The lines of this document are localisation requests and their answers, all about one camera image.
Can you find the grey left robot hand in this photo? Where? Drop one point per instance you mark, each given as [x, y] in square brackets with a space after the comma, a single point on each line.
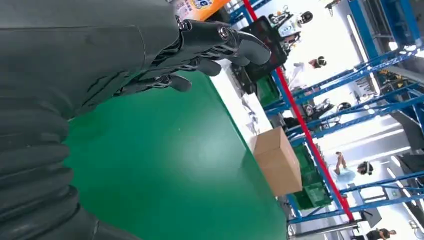
[82, 49]

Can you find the orange drink bottle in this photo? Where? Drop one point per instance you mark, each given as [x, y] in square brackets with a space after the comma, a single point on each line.
[205, 10]

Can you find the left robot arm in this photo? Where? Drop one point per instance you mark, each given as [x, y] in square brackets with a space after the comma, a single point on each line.
[30, 172]

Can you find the green table mat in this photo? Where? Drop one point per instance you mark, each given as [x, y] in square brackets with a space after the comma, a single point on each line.
[165, 165]

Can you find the white and black robot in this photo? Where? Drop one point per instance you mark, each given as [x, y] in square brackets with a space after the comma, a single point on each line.
[318, 111]
[290, 28]

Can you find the brown cardboard box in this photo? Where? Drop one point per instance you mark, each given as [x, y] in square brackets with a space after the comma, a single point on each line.
[278, 165]

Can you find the person with headset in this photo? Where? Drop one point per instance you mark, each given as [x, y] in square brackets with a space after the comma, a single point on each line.
[346, 174]
[318, 62]

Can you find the red pole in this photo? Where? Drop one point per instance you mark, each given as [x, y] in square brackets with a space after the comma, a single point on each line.
[311, 139]

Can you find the blue metal rack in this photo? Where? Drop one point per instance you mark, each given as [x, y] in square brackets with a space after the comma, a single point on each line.
[361, 26]

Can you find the person in black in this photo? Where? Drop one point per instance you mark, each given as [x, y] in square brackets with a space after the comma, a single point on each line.
[377, 234]

